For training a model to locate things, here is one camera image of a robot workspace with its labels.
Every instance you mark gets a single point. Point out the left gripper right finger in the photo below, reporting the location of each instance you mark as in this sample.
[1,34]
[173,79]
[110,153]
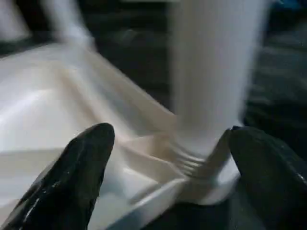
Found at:
[271,182]

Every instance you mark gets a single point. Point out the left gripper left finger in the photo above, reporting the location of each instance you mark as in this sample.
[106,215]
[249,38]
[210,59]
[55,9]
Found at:
[72,179]

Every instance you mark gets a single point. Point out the white plastic table top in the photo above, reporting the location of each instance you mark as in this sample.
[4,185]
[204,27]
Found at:
[48,95]

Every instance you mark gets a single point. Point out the black work mat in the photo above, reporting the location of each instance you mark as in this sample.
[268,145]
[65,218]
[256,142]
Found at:
[132,36]

